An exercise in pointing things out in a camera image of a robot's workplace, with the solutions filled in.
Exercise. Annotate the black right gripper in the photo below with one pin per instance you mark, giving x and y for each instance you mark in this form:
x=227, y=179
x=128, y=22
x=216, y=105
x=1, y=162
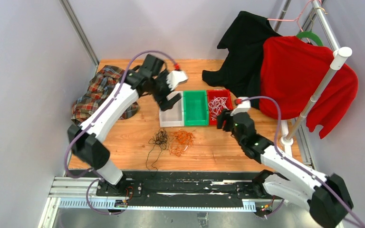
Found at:
x=225, y=115

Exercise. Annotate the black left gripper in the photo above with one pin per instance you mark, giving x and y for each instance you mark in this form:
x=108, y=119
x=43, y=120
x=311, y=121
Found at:
x=165, y=104

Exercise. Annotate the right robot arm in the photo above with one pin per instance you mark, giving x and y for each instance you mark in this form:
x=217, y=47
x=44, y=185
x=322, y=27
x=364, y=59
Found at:
x=326, y=198

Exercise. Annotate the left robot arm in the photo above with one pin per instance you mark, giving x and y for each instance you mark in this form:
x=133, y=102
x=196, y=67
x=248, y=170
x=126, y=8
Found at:
x=86, y=140

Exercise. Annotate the white translucent plastic bin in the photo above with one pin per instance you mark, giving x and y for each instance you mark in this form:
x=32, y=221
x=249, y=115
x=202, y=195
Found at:
x=173, y=117

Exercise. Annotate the red plastic bin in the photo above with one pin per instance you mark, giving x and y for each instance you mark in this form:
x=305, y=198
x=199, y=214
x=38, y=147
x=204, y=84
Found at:
x=218, y=100

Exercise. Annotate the green plastic bin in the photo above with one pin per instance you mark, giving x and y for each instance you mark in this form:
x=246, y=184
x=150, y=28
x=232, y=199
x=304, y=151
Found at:
x=196, y=111

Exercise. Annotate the black t-shirt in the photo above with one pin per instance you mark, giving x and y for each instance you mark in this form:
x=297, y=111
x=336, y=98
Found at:
x=240, y=71

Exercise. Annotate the plaid flannel shirt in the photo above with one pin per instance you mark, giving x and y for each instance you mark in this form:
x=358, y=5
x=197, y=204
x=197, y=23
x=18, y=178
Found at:
x=99, y=89

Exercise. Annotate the red t-shirt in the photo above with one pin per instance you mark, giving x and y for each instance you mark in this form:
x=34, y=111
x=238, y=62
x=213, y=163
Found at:
x=291, y=72

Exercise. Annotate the green clothes hanger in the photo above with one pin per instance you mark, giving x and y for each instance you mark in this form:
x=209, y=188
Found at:
x=312, y=36

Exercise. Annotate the white clothes rack pole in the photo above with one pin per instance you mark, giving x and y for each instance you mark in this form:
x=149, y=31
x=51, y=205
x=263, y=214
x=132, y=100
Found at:
x=340, y=54

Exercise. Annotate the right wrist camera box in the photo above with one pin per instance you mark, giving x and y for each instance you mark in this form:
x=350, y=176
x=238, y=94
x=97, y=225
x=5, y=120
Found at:
x=242, y=106

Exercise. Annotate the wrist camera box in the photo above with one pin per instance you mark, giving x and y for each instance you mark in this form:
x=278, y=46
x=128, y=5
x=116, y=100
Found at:
x=175, y=78
x=242, y=106

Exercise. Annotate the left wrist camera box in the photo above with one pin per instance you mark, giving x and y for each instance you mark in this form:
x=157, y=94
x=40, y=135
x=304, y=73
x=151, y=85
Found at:
x=175, y=78

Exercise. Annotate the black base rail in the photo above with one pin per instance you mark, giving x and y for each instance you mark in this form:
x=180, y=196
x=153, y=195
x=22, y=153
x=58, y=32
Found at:
x=176, y=190

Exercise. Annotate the pink wire hanger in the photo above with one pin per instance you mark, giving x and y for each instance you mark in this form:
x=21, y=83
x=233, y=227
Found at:
x=300, y=13

